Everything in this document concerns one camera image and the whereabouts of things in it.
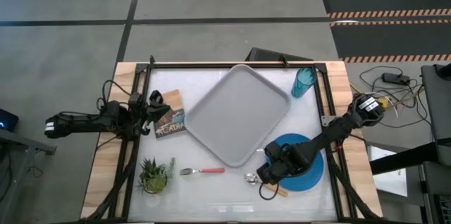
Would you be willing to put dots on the black device with blue light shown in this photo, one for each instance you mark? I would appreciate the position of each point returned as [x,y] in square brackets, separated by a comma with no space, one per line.
[7,120]

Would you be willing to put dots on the black diagonal beam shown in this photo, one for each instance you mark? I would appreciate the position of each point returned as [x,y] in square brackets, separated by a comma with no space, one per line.
[401,158]

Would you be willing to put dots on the grey side desk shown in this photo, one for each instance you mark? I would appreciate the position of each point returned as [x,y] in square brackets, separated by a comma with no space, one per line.
[438,111]

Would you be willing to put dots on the grey metal bracket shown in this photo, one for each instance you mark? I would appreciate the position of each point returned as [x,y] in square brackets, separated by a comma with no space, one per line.
[327,120]

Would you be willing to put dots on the teal faceted plastic cup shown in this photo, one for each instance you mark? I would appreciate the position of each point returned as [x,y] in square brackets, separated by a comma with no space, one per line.
[303,83]

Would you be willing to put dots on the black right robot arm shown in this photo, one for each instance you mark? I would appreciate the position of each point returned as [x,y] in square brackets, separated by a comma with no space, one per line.
[338,129]

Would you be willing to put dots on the white paper sheet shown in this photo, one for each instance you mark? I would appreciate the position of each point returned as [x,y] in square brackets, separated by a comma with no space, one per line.
[387,178]

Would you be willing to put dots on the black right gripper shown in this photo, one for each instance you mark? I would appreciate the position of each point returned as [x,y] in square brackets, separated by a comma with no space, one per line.
[280,162]

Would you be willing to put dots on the grey plastic tray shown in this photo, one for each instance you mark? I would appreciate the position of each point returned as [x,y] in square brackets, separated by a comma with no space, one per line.
[236,111]

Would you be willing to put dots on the potted green succulent plant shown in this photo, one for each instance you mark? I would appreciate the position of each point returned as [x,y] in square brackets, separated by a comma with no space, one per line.
[153,178]

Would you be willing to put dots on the black chair back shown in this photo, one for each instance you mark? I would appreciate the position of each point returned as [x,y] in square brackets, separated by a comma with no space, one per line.
[267,55]

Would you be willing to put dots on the black aluminium table frame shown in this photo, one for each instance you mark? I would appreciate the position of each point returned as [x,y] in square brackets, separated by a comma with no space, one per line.
[229,65]

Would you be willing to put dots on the blue round plate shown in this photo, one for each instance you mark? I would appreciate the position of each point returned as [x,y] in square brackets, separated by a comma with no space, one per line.
[311,178]

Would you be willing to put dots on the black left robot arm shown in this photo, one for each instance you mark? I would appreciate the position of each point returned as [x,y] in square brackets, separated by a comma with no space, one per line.
[81,123]

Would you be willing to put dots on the black power adapter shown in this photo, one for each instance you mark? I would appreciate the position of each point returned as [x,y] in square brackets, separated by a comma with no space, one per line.
[396,78]

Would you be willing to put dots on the grey metal side table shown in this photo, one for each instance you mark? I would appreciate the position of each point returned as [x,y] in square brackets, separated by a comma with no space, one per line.
[24,141]

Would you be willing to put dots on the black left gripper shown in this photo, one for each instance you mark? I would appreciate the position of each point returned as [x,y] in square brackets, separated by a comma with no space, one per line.
[139,111]

